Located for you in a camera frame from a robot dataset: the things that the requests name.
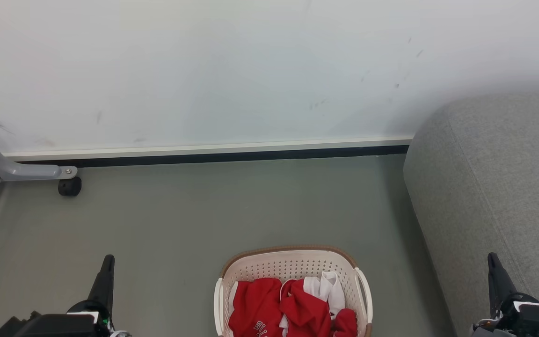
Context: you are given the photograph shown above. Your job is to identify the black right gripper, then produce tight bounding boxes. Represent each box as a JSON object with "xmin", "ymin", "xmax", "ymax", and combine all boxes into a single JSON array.
[{"xmin": 472, "ymin": 252, "xmax": 539, "ymax": 337}]

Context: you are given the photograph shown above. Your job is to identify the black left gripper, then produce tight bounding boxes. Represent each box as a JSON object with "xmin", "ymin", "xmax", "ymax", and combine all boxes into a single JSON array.
[{"xmin": 0, "ymin": 254, "xmax": 115, "ymax": 337}]

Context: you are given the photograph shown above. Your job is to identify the white laundry basket brown rim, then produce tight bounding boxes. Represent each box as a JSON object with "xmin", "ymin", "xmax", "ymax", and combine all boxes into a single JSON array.
[{"xmin": 213, "ymin": 245, "xmax": 374, "ymax": 337}]

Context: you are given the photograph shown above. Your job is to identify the grey fabric sofa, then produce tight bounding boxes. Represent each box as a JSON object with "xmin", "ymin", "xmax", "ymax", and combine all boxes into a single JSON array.
[{"xmin": 403, "ymin": 91, "xmax": 539, "ymax": 337}]

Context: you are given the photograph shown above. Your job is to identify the black caster wheel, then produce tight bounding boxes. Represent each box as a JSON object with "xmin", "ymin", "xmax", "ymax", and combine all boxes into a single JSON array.
[{"xmin": 58, "ymin": 176, "xmax": 82, "ymax": 197}]

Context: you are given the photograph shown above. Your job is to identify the red shirt with white lettering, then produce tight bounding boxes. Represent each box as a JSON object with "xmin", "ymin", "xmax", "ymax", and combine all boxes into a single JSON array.
[{"xmin": 228, "ymin": 278, "xmax": 283, "ymax": 337}]

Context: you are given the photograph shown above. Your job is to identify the white garment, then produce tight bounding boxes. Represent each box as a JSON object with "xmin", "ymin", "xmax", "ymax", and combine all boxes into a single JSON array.
[{"xmin": 303, "ymin": 271, "xmax": 346, "ymax": 315}]

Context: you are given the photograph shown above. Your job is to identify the red and white clothing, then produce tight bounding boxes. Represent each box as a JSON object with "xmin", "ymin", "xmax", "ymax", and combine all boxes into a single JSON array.
[{"xmin": 280, "ymin": 279, "xmax": 358, "ymax": 337}]

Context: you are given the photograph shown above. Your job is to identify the grey metal frame leg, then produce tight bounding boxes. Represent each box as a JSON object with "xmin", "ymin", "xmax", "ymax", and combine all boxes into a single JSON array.
[{"xmin": 0, "ymin": 119, "xmax": 78, "ymax": 182}]

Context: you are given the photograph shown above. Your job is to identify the white and black panel rail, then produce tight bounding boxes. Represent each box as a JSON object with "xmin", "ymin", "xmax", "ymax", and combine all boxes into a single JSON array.
[{"xmin": 3, "ymin": 135, "xmax": 414, "ymax": 168}]

